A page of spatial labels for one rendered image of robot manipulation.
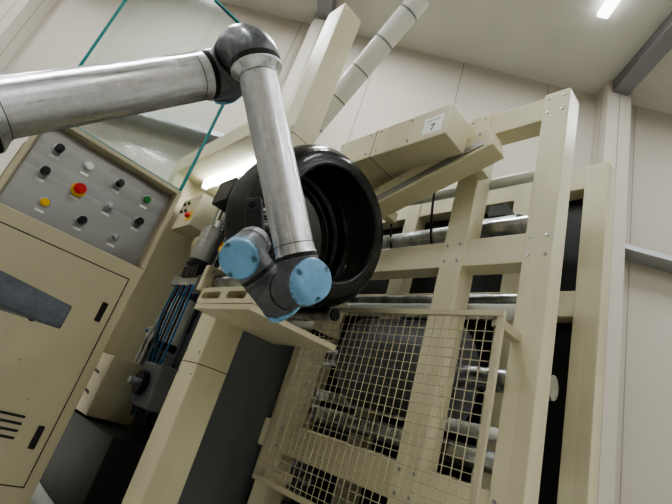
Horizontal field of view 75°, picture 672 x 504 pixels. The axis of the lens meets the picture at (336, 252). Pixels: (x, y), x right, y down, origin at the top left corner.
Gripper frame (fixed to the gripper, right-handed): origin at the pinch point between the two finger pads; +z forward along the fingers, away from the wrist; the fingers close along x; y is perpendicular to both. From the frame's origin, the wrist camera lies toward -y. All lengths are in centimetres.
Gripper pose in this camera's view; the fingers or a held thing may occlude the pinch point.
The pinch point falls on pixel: (267, 221)
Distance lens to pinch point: 132.5
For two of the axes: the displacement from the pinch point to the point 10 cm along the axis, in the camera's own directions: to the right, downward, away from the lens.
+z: 0.4, -2.3, 9.7
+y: 1.0, 9.7, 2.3
